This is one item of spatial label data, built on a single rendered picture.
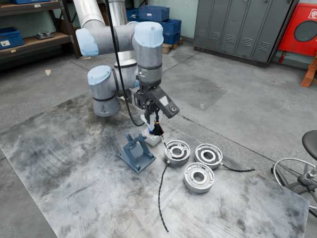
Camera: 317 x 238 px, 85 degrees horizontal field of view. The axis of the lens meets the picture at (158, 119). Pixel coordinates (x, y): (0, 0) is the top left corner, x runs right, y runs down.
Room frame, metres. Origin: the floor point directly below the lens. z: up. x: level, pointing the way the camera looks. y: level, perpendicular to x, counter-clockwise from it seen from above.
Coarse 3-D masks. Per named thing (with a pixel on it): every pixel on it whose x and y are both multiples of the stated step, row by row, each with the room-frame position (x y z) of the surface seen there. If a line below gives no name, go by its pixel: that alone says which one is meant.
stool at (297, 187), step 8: (304, 136) 0.74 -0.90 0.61; (312, 136) 0.74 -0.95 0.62; (304, 144) 0.68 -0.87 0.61; (312, 144) 0.68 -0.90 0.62; (312, 152) 0.62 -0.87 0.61; (280, 160) 0.81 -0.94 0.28; (296, 160) 0.82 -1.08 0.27; (272, 168) 0.90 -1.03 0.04; (304, 168) 0.75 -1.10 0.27; (280, 176) 0.79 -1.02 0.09; (296, 176) 0.68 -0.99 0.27; (304, 176) 0.65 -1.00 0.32; (312, 176) 0.63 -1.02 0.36; (280, 184) 0.61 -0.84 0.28; (288, 184) 0.71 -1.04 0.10; (296, 184) 0.62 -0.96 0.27; (304, 184) 0.61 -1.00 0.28; (312, 184) 0.62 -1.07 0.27; (296, 192) 0.62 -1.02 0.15; (304, 192) 0.66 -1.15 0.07; (312, 192) 0.56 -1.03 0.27; (312, 208) 0.46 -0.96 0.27
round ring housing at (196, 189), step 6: (198, 162) 0.39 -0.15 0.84; (186, 168) 0.37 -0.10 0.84; (204, 168) 0.38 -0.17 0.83; (186, 174) 0.35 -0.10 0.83; (192, 174) 0.35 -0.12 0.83; (198, 174) 0.36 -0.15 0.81; (204, 174) 0.35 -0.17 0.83; (210, 174) 0.35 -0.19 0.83; (186, 180) 0.32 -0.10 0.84; (192, 180) 0.32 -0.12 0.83; (204, 180) 0.32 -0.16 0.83; (210, 180) 0.32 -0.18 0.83; (192, 186) 0.30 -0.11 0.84; (210, 186) 0.30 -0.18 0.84; (198, 192) 0.29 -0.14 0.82
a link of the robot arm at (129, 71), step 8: (104, 0) 0.88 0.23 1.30; (112, 0) 0.87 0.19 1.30; (120, 0) 0.89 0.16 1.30; (112, 8) 0.87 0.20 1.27; (120, 8) 0.88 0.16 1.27; (112, 16) 0.86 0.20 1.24; (120, 16) 0.87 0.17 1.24; (120, 24) 0.86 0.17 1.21; (120, 56) 0.83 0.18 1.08; (128, 56) 0.83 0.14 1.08; (120, 64) 0.81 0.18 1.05; (128, 64) 0.81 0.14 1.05; (136, 64) 0.85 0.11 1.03; (128, 72) 0.80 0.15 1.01; (136, 72) 0.82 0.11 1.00; (120, 80) 0.77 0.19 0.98; (128, 80) 0.78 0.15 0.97; (136, 80) 0.80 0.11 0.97; (120, 88) 0.77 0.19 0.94; (128, 88) 0.80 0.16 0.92
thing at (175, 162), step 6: (168, 144) 0.49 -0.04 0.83; (180, 144) 0.49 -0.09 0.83; (186, 144) 0.48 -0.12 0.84; (174, 150) 0.47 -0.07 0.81; (180, 150) 0.47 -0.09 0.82; (168, 156) 0.42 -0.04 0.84; (174, 156) 0.43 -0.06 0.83; (180, 156) 0.43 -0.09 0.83; (186, 156) 0.43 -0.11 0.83; (174, 162) 0.40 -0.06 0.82; (180, 162) 0.40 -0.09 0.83
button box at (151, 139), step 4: (144, 132) 0.55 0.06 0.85; (148, 132) 0.55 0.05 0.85; (152, 132) 0.54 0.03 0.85; (148, 136) 0.52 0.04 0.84; (152, 136) 0.52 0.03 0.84; (156, 136) 0.52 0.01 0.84; (144, 140) 0.54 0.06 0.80; (148, 140) 0.52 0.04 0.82; (152, 140) 0.51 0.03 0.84; (156, 140) 0.52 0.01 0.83; (160, 140) 0.54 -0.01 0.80; (152, 144) 0.51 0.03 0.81
